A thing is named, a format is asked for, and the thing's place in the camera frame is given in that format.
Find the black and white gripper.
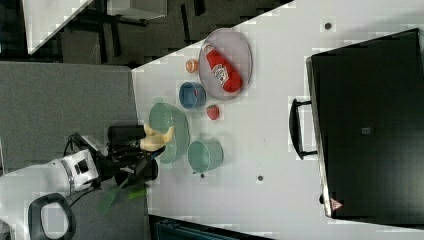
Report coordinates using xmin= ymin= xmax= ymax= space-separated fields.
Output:
xmin=70 ymin=133 xmax=166 ymax=187

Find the yellow banana bunch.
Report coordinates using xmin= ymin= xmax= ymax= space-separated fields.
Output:
xmin=140 ymin=124 xmax=175 ymax=152

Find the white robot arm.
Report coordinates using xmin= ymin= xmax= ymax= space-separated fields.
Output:
xmin=0 ymin=130 xmax=170 ymax=240

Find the green mug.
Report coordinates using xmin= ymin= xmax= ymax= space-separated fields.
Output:
xmin=188 ymin=138 xmax=224 ymax=173

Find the black cylinder upper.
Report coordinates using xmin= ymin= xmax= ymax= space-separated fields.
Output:
xmin=108 ymin=125 xmax=146 ymax=144

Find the green oval colander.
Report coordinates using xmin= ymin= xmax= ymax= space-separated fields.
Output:
xmin=148 ymin=102 xmax=191 ymax=165

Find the blue bowl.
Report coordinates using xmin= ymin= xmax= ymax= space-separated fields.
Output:
xmin=179 ymin=82 xmax=206 ymax=109

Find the red strawberry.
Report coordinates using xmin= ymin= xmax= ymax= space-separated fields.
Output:
xmin=206 ymin=105 xmax=220 ymax=120

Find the orange fruit half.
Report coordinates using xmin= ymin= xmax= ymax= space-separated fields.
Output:
xmin=185 ymin=59 xmax=199 ymax=73

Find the red ketchup bottle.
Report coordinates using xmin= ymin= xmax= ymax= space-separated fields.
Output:
xmin=203 ymin=44 xmax=243 ymax=93

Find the grey oval plate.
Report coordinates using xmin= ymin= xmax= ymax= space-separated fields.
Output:
xmin=199 ymin=28 xmax=252 ymax=101

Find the black toaster oven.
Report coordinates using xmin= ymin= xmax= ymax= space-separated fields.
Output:
xmin=305 ymin=29 xmax=424 ymax=229

